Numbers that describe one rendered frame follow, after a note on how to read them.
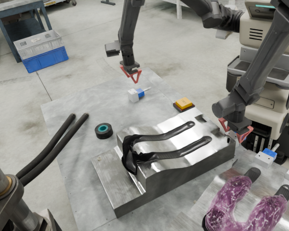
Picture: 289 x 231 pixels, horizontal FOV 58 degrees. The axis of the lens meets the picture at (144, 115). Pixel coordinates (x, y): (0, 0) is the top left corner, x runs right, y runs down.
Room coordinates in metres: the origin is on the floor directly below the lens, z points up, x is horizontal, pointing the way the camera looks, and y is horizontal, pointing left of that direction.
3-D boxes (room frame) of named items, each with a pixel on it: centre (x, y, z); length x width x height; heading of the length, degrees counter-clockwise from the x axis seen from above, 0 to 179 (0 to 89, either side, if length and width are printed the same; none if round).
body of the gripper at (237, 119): (0.73, -0.34, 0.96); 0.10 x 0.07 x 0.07; 22
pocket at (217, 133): (0.72, -0.27, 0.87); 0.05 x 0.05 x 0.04; 21
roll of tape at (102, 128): (0.93, 0.20, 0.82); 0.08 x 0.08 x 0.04
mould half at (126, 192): (0.69, -0.04, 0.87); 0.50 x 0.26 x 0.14; 111
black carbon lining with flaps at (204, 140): (0.69, -0.06, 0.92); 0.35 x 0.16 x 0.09; 111
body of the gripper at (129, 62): (1.17, 0.03, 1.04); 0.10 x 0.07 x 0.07; 24
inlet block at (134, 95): (1.19, 0.00, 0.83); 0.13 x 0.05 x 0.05; 115
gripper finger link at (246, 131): (0.71, -0.35, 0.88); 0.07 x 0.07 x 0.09; 22
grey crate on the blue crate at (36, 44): (3.67, 1.31, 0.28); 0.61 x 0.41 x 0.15; 114
